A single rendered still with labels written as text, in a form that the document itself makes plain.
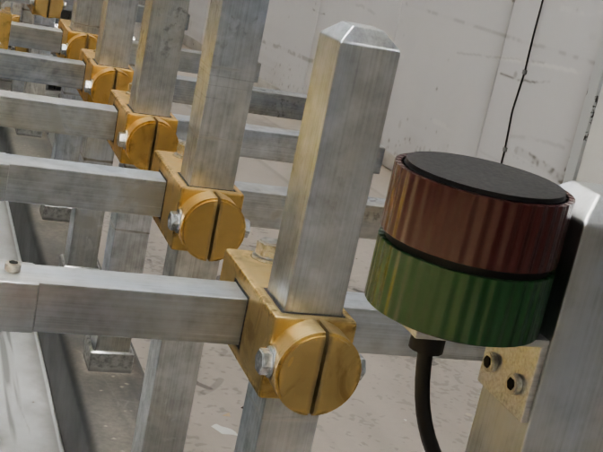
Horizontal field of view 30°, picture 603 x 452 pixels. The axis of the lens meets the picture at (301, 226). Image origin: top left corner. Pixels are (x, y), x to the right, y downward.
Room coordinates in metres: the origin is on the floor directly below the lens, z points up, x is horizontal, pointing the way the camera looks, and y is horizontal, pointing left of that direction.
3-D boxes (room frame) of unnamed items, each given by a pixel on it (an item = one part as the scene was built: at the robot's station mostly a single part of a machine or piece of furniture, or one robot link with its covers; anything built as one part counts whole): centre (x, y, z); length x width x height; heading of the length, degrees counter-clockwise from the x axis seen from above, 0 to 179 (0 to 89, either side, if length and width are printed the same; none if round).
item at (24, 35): (1.61, 0.28, 0.95); 0.37 x 0.03 x 0.03; 111
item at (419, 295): (0.36, -0.06, 1.08); 0.06 x 0.06 x 0.02
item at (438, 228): (0.36, -0.06, 1.10); 0.06 x 0.06 x 0.02
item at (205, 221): (0.87, 0.09, 0.95); 0.14 x 0.06 x 0.05; 21
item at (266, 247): (0.68, 0.02, 0.98); 0.02 x 0.02 x 0.01
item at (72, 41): (1.57, 0.36, 0.95); 0.14 x 0.06 x 0.05; 21
